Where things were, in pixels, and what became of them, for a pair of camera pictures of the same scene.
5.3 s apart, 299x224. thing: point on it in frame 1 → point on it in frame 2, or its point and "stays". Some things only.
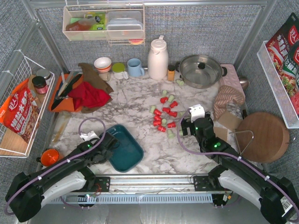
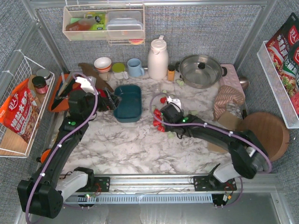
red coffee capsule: (163, 100) stays
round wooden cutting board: (262, 137) stays
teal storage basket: (127, 151) → (129, 109)
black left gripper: (110, 142) → (103, 104)
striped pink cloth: (225, 94) stays
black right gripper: (187, 126) → (165, 115)
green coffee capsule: (171, 135) stays
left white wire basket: (24, 92) stays
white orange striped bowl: (103, 64) stays
